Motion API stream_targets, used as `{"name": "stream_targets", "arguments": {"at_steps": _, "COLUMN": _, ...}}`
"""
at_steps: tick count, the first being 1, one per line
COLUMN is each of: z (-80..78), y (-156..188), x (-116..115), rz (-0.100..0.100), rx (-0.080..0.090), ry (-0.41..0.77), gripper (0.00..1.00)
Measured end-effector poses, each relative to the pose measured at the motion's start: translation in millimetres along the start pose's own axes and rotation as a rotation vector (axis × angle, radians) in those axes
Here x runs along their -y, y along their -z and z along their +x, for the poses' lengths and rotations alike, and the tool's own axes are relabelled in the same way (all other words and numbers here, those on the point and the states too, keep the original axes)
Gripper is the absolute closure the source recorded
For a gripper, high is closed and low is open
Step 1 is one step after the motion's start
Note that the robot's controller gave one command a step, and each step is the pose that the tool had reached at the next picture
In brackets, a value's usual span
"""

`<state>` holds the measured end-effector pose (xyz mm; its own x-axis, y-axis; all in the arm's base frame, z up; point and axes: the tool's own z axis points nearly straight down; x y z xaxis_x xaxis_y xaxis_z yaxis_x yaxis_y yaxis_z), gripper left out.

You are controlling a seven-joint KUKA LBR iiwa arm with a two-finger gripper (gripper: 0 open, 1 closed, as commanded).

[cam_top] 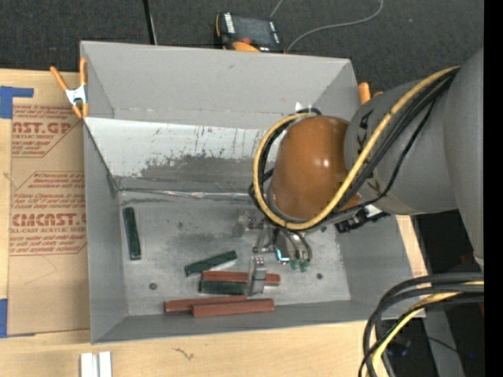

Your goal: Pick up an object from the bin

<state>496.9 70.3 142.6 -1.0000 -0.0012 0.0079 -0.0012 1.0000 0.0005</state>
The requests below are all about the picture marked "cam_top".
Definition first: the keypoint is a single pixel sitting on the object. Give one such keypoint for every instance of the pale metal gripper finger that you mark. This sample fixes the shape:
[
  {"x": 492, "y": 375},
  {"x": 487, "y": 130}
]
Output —
[
  {"x": 258, "y": 278},
  {"x": 255, "y": 222}
]

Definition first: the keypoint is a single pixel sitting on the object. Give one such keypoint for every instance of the red-brown flat block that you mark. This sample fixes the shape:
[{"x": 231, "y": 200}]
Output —
[
  {"x": 196, "y": 304},
  {"x": 226, "y": 276},
  {"x": 236, "y": 308}
]

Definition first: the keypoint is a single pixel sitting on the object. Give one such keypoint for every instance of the dark green flat block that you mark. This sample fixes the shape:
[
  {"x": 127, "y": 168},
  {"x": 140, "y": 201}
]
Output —
[
  {"x": 222, "y": 288},
  {"x": 211, "y": 263},
  {"x": 131, "y": 234}
]

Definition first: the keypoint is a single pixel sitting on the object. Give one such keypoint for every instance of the grey metal bin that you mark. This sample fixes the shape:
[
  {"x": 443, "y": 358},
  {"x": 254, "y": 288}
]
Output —
[{"x": 188, "y": 85}]

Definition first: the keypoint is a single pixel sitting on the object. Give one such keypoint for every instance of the brown cardboard board red print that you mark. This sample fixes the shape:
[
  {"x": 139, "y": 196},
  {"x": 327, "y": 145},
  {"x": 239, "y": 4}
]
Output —
[{"x": 47, "y": 273}]

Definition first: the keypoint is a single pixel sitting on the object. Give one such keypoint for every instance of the black cylinder on white bracket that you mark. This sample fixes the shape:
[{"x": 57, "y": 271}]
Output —
[{"x": 355, "y": 222}]

